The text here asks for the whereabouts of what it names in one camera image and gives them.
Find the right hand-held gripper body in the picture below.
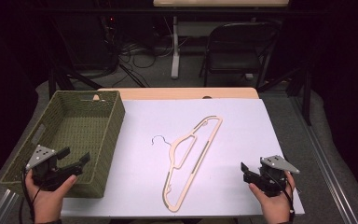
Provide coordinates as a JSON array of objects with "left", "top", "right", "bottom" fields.
[{"left": 242, "top": 155, "right": 301, "bottom": 198}]

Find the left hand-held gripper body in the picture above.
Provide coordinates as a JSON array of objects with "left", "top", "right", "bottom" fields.
[{"left": 25, "top": 145, "right": 84, "bottom": 191}]

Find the person's right hand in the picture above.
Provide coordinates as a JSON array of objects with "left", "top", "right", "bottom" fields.
[{"left": 248, "top": 172, "right": 296, "bottom": 224}]

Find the person's left hand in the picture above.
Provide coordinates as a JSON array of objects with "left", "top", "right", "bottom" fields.
[{"left": 24, "top": 170, "right": 78, "bottom": 224}]

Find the white board sheet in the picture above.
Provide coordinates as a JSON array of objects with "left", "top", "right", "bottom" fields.
[{"left": 60, "top": 98, "right": 306, "bottom": 218}]

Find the green woven basket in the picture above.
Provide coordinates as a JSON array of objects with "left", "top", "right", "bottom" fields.
[{"left": 0, "top": 90, "right": 126, "bottom": 199}]

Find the wooden clothes hanger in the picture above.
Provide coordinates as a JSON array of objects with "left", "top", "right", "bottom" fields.
[{"left": 151, "top": 115, "right": 224, "bottom": 214}]

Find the black metal stand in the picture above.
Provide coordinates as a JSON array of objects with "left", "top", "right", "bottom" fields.
[
  {"left": 45, "top": 18, "right": 104, "bottom": 100},
  {"left": 255, "top": 63, "right": 313, "bottom": 127}
]

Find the black folding chair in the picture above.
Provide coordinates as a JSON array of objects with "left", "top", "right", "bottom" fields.
[{"left": 199, "top": 21, "right": 282, "bottom": 89}]

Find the white desk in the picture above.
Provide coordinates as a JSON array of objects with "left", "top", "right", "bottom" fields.
[{"left": 152, "top": 0, "right": 291, "bottom": 80}]

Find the black cable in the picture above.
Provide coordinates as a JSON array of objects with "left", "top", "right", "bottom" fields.
[
  {"left": 265, "top": 170, "right": 302, "bottom": 224},
  {"left": 21, "top": 166, "right": 43, "bottom": 223}
]

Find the aluminium rail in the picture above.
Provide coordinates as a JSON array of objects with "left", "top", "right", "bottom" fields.
[
  {"left": 0, "top": 189, "right": 21, "bottom": 224},
  {"left": 292, "top": 96, "right": 358, "bottom": 224}
]

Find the bundle of floor cables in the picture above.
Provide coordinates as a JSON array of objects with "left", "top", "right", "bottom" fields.
[{"left": 103, "top": 15, "right": 187, "bottom": 89}]

